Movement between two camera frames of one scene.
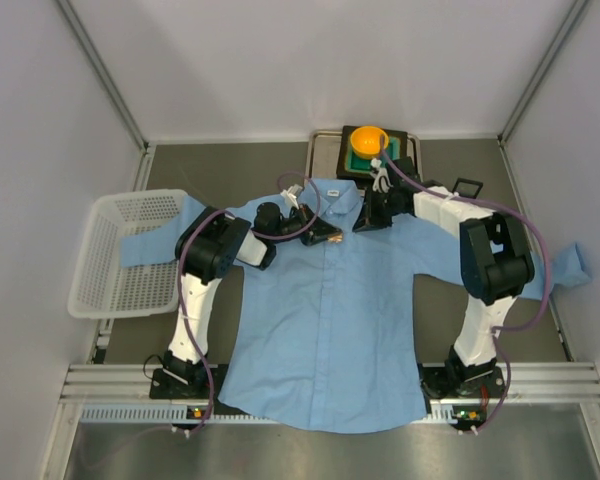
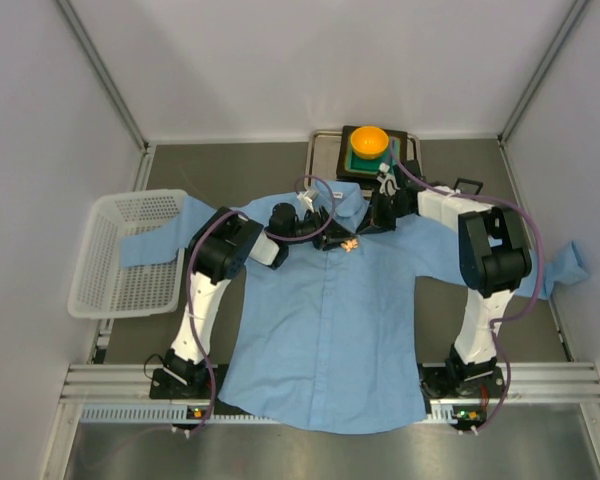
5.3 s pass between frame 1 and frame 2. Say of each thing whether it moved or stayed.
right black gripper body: stayed
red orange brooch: moved
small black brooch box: stayed
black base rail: stayed
